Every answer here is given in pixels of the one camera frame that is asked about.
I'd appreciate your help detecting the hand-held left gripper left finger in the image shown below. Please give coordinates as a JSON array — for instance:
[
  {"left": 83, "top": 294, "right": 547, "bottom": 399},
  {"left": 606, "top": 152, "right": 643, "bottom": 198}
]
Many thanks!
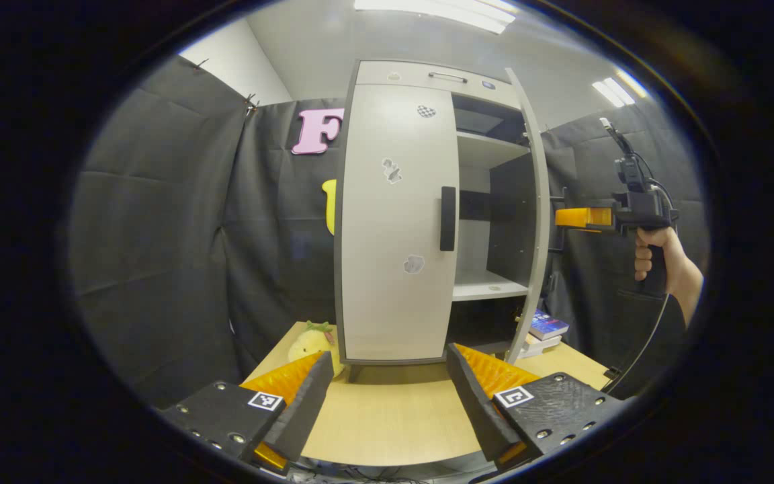
[{"left": 159, "top": 350, "right": 335, "bottom": 477}]

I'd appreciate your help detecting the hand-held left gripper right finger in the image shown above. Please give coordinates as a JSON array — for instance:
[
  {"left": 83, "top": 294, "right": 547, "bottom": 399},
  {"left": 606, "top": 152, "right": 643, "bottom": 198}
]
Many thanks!
[{"left": 445, "top": 343, "right": 630, "bottom": 473}]

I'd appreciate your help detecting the grey cabinet door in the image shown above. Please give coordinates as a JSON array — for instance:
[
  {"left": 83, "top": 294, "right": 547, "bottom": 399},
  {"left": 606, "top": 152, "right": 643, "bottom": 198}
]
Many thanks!
[
  {"left": 339, "top": 84, "right": 460, "bottom": 362},
  {"left": 505, "top": 67, "right": 567, "bottom": 365}
]

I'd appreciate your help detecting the grey double-door shoe cabinet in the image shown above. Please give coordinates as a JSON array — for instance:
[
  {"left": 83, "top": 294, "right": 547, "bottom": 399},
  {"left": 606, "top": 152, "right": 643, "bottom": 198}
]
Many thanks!
[{"left": 333, "top": 59, "right": 567, "bottom": 382}]

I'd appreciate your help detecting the white cabinet shelf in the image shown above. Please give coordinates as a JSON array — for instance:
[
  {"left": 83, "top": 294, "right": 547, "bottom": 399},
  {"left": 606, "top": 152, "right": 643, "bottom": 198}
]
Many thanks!
[
  {"left": 453, "top": 270, "right": 530, "bottom": 302},
  {"left": 456, "top": 131, "right": 532, "bottom": 169}
]

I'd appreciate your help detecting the grey cabinet drawer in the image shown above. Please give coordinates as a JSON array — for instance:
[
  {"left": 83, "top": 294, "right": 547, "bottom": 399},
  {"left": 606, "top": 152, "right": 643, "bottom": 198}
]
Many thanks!
[{"left": 355, "top": 62, "right": 522, "bottom": 112}]

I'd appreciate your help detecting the yellow plush toy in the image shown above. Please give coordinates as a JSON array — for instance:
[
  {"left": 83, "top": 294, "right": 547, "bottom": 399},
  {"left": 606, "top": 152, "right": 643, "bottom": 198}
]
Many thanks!
[{"left": 288, "top": 321, "right": 346, "bottom": 377}]

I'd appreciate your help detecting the white book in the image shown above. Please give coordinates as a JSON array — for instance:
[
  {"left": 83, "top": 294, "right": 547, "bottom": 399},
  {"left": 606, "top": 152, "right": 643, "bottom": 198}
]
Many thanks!
[{"left": 518, "top": 334, "right": 562, "bottom": 359}]

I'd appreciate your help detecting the blue book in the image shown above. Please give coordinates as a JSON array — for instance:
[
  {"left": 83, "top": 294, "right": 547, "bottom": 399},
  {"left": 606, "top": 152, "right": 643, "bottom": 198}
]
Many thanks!
[{"left": 529, "top": 309, "right": 570, "bottom": 341}]

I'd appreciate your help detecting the small ceiling light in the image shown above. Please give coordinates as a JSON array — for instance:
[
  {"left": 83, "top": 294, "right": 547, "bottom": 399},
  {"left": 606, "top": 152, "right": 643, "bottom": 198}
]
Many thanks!
[{"left": 592, "top": 69, "right": 648, "bottom": 108}]

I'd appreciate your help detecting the black backdrop cloth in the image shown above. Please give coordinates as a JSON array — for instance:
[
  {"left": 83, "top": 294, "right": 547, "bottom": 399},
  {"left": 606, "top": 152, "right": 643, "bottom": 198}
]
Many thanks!
[{"left": 68, "top": 55, "right": 710, "bottom": 407}]

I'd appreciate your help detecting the long ceiling light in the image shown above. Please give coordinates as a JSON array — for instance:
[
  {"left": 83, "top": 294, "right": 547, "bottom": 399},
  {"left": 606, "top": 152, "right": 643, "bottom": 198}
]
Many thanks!
[{"left": 353, "top": 0, "right": 517, "bottom": 34}]

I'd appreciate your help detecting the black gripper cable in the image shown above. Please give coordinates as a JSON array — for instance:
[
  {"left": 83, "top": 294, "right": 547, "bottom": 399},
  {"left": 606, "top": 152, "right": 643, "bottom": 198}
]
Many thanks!
[{"left": 602, "top": 293, "right": 671, "bottom": 396}]

